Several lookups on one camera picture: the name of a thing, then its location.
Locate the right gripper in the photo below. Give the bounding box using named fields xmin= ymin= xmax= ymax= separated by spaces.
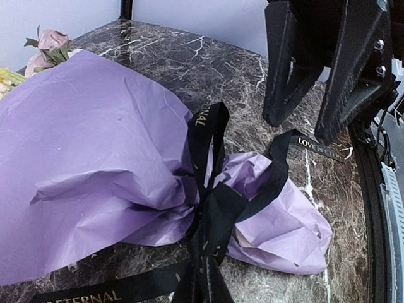
xmin=263 ymin=1 xmax=403 ymax=145

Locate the black printed ribbon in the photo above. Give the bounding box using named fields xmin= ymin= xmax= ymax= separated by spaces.
xmin=33 ymin=102 xmax=342 ymax=302

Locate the pink wrapping paper sheet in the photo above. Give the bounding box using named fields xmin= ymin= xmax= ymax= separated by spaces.
xmin=0 ymin=49 xmax=334 ymax=287

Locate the yellow rose stem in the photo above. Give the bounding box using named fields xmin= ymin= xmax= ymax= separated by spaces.
xmin=0 ymin=68 xmax=27 ymax=99

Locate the white slotted cable duct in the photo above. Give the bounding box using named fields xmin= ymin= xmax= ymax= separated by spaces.
xmin=380 ymin=160 xmax=404 ymax=241

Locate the right black frame post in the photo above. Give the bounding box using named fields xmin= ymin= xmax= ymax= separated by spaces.
xmin=119 ymin=0 xmax=133 ymax=20

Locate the black front rail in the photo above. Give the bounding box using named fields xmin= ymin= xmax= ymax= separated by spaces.
xmin=348 ymin=122 xmax=403 ymax=302

